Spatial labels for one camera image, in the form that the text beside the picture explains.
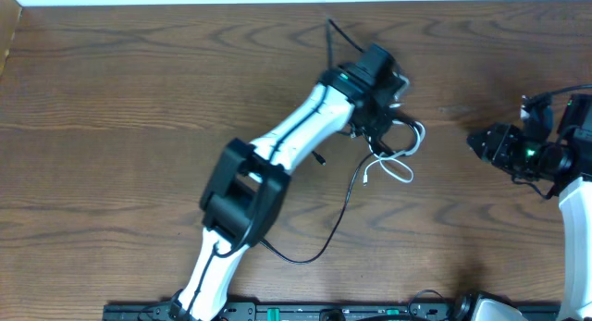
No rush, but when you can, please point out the white USB cable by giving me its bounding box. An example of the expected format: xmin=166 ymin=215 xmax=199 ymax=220
xmin=362 ymin=119 xmax=426 ymax=187

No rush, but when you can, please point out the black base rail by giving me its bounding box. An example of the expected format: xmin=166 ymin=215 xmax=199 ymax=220
xmin=101 ymin=301 xmax=561 ymax=321

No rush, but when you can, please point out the black USB cable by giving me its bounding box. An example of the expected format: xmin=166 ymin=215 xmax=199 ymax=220
xmin=312 ymin=112 xmax=420 ymax=167

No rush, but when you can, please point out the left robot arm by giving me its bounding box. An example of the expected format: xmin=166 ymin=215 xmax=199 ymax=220
xmin=170 ymin=44 xmax=407 ymax=320

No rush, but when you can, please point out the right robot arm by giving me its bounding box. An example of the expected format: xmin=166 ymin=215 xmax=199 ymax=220
xmin=466 ymin=93 xmax=591 ymax=320

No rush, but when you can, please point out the thin black braided cable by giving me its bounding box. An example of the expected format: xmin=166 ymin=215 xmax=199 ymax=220
xmin=258 ymin=152 xmax=376 ymax=265

